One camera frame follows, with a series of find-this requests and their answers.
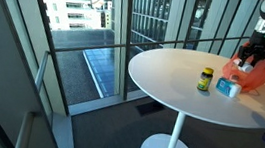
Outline dark window railing bar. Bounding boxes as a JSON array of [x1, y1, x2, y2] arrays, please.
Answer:
[[53, 14, 256, 75]]

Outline white table pedestal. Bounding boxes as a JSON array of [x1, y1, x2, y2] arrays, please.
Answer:
[[139, 107, 205, 148]]

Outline dark window frame post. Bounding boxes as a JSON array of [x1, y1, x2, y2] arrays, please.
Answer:
[[14, 0, 84, 116], [114, 0, 140, 102]]

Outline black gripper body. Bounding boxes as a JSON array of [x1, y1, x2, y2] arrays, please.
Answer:
[[247, 30, 265, 51]]

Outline grey metal handrail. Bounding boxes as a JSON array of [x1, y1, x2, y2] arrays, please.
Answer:
[[33, 49, 51, 93]]

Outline black floor vent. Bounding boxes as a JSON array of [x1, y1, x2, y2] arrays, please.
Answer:
[[135, 99, 166, 119]]

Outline orange plastic bag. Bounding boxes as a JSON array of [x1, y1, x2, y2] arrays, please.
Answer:
[[219, 38, 265, 95]]

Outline dark bottle with yellow cap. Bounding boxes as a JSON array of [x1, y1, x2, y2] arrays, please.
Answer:
[[196, 66, 216, 93]]

